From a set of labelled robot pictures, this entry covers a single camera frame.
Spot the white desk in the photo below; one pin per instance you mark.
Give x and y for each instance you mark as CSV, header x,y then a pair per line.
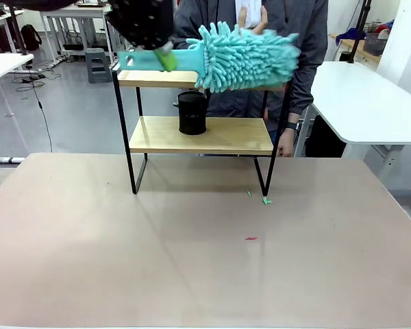
x,y
3,66

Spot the white table with curved edge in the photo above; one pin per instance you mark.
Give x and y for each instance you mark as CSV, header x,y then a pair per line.
x,y
366,103

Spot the black cabinet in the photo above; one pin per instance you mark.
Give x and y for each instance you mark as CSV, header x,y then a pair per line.
x,y
323,137

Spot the black stand pole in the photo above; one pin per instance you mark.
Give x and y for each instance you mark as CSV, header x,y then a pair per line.
x,y
360,31
18,31

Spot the person torso dark jacket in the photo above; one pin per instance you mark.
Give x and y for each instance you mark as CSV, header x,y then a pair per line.
x,y
305,37

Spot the two-tier wooden metal shelf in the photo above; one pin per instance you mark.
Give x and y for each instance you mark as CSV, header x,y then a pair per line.
x,y
198,135

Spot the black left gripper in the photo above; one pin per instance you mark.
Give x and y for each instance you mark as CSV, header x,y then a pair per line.
x,y
144,20

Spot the teal chenille duster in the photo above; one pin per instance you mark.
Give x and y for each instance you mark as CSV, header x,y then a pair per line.
x,y
246,58

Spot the white power strip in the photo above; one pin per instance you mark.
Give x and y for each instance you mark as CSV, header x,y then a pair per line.
x,y
10,159

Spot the person left hand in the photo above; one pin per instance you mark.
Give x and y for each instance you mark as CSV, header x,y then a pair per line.
x,y
286,144

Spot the white metal-legged workbench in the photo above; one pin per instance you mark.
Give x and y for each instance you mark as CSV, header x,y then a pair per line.
x,y
75,17

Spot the blue cloth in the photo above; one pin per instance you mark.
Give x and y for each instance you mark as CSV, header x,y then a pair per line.
x,y
351,35

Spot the black wristwatch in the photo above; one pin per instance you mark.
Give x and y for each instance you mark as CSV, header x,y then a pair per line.
x,y
292,125

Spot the person right hand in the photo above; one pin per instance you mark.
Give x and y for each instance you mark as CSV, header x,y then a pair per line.
x,y
255,30

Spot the grey mesh basket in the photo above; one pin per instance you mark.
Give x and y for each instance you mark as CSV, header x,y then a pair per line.
x,y
375,44

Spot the grey step stool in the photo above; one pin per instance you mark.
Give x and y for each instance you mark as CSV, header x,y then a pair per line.
x,y
98,65

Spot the black mesh pen cup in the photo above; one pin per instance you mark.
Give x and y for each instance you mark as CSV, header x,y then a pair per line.
x,y
192,114

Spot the wooden side table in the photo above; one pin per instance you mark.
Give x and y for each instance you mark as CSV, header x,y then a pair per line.
x,y
354,46

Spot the black backpack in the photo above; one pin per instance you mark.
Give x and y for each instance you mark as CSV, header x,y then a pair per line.
x,y
31,37

